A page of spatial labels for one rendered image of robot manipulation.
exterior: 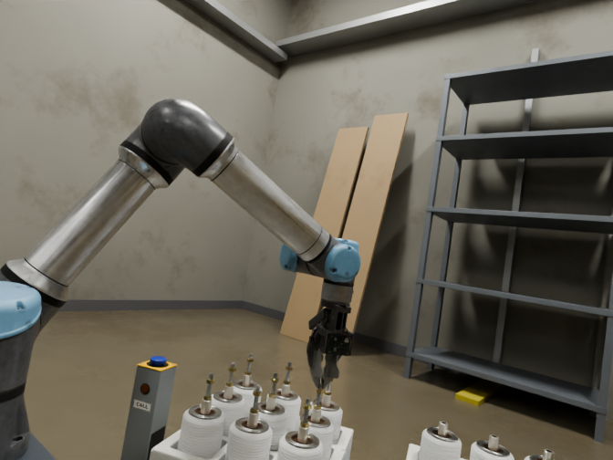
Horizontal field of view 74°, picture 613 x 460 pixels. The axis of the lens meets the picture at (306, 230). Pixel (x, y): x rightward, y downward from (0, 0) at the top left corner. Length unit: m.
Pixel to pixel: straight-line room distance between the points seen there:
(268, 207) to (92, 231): 0.31
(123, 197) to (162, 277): 2.85
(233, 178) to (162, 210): 2.86
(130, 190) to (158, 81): 2.85
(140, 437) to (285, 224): 0.67
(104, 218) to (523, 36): 3.15
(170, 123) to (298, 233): 0.29
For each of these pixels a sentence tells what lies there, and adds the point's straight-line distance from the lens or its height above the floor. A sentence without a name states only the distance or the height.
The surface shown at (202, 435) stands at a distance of 1.03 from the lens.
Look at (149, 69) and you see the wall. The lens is 3.62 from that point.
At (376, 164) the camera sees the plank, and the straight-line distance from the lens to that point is 3.29.
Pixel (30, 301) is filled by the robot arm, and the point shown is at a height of 0.52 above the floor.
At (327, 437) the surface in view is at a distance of 1.08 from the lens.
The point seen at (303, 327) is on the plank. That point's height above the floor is 0.10.
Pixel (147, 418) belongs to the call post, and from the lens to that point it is 1.16.
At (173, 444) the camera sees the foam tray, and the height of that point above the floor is 0.18.
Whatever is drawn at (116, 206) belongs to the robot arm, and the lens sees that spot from 0.82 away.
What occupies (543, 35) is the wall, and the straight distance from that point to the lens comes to 3.50.
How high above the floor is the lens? 0.65
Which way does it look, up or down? 3 degrees up
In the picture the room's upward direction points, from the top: 9 degrees clockwise
